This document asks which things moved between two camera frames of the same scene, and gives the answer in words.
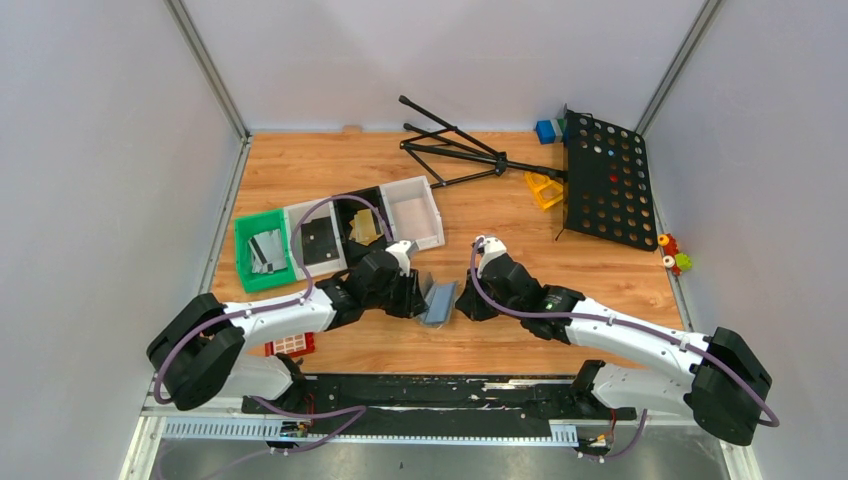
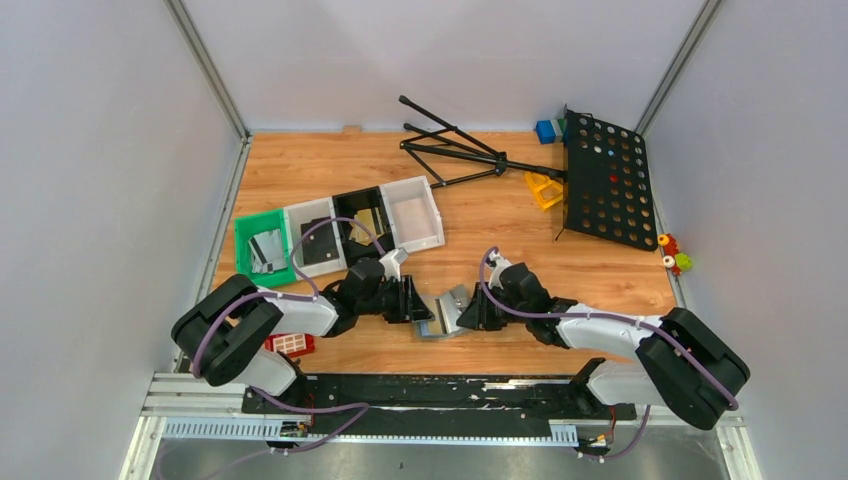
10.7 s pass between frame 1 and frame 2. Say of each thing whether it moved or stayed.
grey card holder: moved
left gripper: stayed
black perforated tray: stayed
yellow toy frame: stayed
